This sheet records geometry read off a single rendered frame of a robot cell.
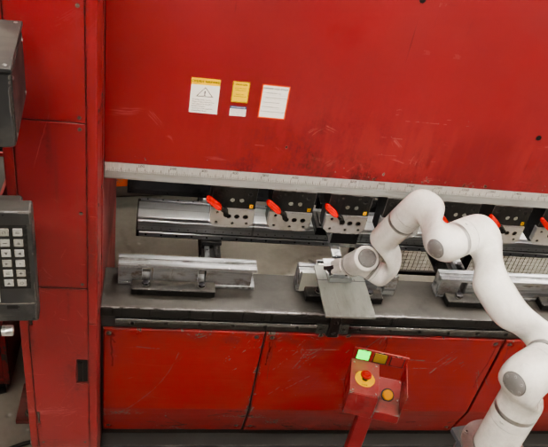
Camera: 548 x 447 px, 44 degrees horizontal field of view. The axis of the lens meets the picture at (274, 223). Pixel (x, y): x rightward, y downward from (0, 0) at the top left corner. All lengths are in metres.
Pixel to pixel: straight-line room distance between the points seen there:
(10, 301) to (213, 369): 1.07
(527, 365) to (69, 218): 1.32
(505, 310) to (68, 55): 1.29
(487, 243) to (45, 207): 1.25
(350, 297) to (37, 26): 1.36
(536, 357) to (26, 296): 1.29
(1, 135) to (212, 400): 1.60
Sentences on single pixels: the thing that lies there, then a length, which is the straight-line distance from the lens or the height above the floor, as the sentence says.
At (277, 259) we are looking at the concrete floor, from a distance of 4.08.
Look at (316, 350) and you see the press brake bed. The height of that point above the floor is 0.68.
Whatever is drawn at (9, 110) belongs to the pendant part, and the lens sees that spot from 1.54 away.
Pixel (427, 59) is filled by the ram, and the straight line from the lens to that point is 2.13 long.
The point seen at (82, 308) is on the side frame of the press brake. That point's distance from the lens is 2.30.
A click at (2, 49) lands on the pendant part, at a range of 1.57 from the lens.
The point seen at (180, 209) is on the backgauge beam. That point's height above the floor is 0.98.
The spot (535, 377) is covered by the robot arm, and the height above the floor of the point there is 1.41.
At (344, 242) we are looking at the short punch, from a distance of 2.48.
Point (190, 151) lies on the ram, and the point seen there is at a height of 1.46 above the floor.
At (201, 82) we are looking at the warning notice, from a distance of 2.04.
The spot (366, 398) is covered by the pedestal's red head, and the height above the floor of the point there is 0.76.
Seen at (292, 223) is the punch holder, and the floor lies 1.21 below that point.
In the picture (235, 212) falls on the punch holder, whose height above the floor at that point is 1.24.
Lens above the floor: 2.59
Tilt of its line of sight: 37 degrees down
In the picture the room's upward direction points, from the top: 11 degrees clockwise
